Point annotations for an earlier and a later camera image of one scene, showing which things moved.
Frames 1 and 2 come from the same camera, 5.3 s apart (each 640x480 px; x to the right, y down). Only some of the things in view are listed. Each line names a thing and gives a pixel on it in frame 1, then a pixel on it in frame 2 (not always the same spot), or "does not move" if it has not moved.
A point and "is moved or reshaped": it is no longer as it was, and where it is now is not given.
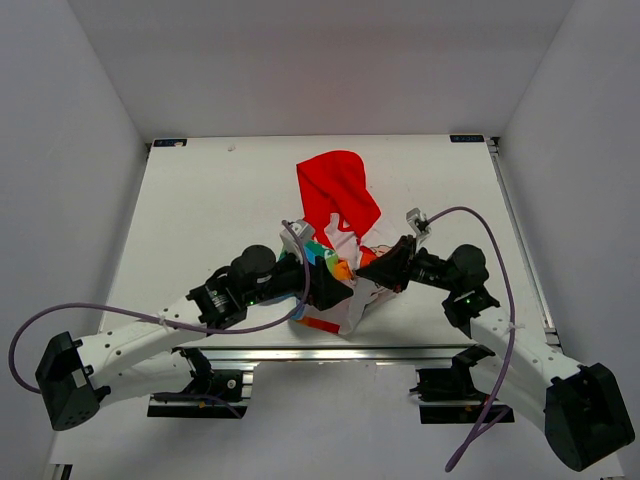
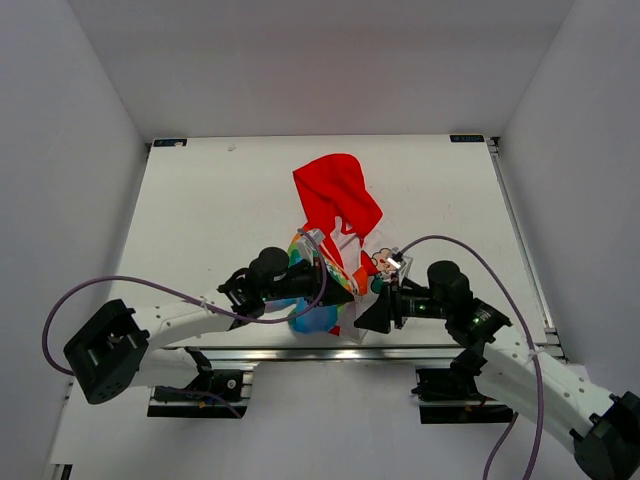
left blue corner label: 170,143 does not move
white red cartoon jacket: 343,212 is moved or reshaped
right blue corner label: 466,138 does not move
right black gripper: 391,268 to 377,317
